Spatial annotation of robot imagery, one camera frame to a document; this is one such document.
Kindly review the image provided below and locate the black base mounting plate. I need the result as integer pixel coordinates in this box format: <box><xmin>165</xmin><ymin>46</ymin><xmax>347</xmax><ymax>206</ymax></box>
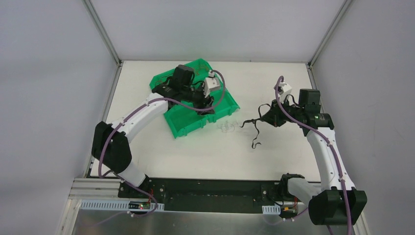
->
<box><xmin>118</xmin><ymin>178</ymin><xmax>295</xmax><ymax>214</ymax></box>

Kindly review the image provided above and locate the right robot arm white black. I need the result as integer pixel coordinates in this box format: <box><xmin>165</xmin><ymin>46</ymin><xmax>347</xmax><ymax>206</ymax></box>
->
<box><xmin>260</xmin><ymin>88</ymin><xmax>368</xmax><ymax>226</ymax></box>

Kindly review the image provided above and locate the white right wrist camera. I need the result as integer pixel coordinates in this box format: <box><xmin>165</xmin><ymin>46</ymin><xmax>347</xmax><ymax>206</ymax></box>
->
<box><xmin>274</xmin><ymin>81</ymin><xmax>292</xmax><ymax>100</ymax></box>

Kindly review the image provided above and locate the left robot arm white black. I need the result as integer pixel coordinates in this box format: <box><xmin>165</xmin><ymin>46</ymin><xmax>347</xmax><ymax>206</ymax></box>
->
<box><xmin>92</xmin><ymin>65</ymin><xmax>223</xmax><ymax>198</ymax></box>

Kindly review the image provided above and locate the white small cable duct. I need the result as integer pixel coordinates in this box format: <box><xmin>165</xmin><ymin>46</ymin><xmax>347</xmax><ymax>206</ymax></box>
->
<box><xmin>262</xmin><ymin>204</ymin><xmax>281</xmax><ymax>215</ymax></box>

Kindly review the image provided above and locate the white clear cable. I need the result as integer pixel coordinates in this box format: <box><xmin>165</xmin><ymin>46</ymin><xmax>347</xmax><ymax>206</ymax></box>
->
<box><xmin>218</xmin><ymin>120</ymin><xmax>240</xmax><ymax>134</ymax></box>

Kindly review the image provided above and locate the black cable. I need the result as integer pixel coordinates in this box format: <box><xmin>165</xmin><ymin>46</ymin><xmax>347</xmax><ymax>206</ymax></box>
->
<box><xmin>240</xmin><ymin>103</ymin><xmax>275</xmax><ymax>150</ymax></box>

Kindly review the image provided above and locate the white slotted cable duct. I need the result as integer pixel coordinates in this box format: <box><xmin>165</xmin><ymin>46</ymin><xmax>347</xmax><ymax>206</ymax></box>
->
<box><xmin>80</xmin><ymin>200</ymin><xmax>164</xmax><ymax>212</ymax></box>

